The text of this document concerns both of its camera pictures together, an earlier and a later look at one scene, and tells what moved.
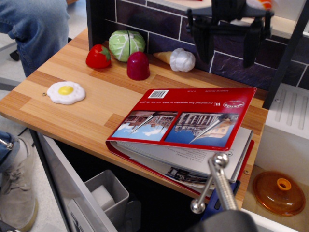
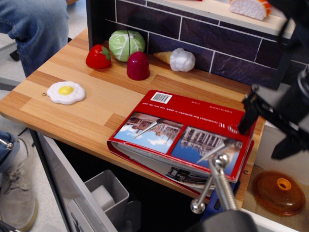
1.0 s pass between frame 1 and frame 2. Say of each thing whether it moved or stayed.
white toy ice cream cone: stayed
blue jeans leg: stayed
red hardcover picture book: moved
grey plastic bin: stayed
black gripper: moved
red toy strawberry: stayed
